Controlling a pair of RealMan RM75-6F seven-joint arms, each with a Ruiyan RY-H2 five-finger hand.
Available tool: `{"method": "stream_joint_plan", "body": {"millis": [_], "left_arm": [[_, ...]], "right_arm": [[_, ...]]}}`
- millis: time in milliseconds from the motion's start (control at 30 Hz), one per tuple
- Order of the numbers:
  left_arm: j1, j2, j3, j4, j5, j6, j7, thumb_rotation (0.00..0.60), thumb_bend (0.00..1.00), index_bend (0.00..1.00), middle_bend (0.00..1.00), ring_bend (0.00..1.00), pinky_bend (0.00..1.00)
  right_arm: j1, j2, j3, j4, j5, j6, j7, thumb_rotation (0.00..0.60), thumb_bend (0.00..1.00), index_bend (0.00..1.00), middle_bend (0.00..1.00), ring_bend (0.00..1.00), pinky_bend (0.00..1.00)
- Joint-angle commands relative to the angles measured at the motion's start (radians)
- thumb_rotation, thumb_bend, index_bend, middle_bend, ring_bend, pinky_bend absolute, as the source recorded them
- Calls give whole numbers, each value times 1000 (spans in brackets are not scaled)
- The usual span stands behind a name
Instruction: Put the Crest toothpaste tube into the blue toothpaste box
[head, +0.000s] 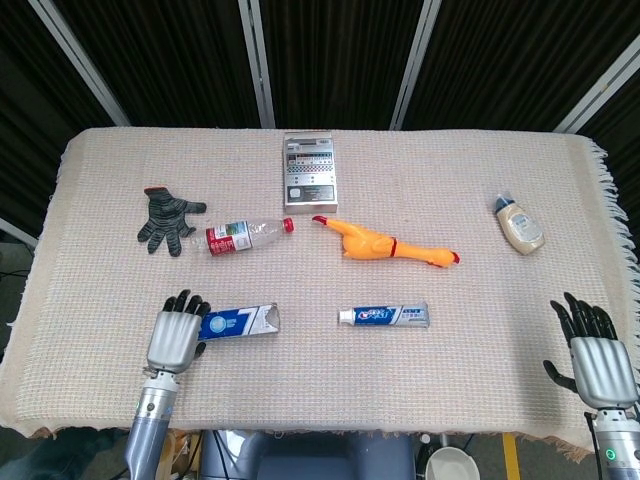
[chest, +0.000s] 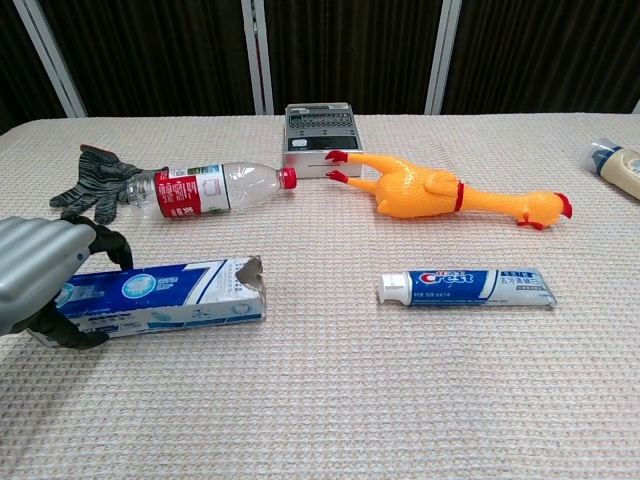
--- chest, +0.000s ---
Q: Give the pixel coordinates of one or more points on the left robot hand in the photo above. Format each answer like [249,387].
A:
[35,265]

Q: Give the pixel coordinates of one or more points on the blue white toothpaste box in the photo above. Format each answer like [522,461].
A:
[160,295]

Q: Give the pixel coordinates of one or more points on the blue white toothpaste tube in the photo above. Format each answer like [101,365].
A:
[465,287]

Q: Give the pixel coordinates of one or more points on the silver boxed electronic device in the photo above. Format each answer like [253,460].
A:
[320,135]

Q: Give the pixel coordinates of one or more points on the grey knit work glove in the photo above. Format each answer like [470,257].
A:
[95,175]

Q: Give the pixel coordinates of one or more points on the clear red-label plastic bottle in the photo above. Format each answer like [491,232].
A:
[195,192]

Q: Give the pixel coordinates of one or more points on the beige woven tablecloth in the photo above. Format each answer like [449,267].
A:
[320,390]

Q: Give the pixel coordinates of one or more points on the yellow rubber chicken toy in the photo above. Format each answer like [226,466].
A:
[415,192]

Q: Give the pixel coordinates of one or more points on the beige blue-cap squeeze bottle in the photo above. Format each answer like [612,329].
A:
[620,170]

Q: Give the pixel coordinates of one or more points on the white partition post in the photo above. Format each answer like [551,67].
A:
[50,55]
[442,55]
[257,55]
[636,107]

